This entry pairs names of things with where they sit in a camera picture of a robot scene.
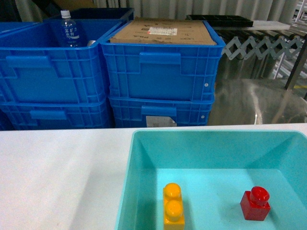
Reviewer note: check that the red one-stud toy block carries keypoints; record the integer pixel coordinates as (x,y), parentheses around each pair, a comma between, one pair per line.
(255,204)

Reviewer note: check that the flat cardboard box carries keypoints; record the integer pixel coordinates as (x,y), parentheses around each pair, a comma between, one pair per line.
(164,31)

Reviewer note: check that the yellow two-stud toy block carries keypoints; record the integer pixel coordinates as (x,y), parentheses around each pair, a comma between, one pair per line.
(173,209)

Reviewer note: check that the lower right blue crate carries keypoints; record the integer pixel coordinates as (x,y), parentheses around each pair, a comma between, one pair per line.
(135,112)

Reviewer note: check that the blue crate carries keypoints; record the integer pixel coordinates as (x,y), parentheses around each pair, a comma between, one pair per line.
(135,112)
(164,72)
(45,116)
(37,67)

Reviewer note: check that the upper right blue crate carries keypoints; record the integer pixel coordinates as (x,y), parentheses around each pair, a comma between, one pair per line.
(164,72)

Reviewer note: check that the turquoise plastic bin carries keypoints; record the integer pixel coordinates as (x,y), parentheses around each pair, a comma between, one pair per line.
(214,168)

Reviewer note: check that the clear water bottle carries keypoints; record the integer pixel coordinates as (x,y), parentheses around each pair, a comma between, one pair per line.
(70,30)

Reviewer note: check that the black compartment tray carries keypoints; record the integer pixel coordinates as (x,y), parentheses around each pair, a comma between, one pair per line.
(222,20)

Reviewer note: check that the upper left blue crate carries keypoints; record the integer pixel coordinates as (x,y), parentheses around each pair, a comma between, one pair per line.
(37,67)

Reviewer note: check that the white foam board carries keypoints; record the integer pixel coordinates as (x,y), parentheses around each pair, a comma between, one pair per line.
(269,25)

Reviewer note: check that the lower left blue crate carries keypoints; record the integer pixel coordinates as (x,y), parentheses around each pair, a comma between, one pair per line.
(45,116)

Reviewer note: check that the expandable roller conveyor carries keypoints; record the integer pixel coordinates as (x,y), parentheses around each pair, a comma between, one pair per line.
(245,43)

